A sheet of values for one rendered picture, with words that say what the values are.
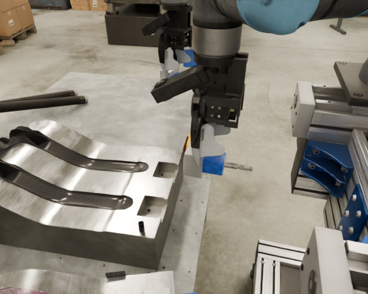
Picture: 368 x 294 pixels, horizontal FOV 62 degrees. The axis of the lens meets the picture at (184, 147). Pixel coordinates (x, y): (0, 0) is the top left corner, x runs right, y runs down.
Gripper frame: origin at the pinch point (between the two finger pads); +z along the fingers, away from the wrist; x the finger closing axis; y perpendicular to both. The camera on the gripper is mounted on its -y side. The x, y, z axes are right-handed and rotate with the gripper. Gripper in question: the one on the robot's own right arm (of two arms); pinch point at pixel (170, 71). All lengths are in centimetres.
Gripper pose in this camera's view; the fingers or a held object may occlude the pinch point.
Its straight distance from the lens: 99.1
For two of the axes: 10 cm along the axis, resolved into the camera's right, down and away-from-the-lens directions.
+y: 8.5, 3.0, -4.3
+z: 0.0, 8.2, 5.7
